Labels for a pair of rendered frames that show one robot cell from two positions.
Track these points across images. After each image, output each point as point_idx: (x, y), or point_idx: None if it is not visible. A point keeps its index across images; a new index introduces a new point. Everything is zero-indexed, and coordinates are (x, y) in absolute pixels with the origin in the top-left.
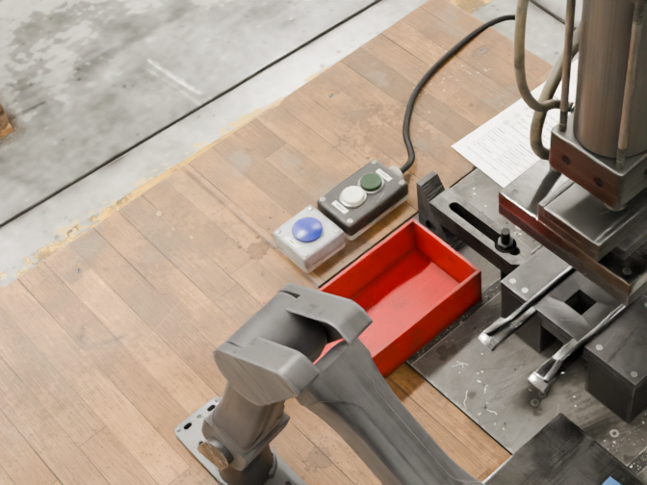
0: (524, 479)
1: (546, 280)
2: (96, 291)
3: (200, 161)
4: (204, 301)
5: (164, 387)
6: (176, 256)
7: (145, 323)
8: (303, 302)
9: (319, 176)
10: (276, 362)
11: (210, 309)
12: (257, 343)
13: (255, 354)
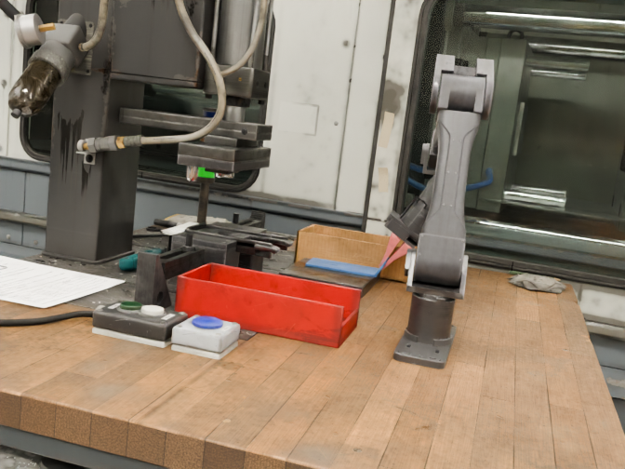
0: (330, 277)
1: (214, 237)
2: (367, 432)
3: (121, 412)
4: (313, 378)
5: (414, 380)
6: (276, 399)
7: (369, 398)
8: (445, 66)
9: (111, 352)
10: (487, 61)
11: (318, 375)
12: (481, 71)
13: (487, 69)
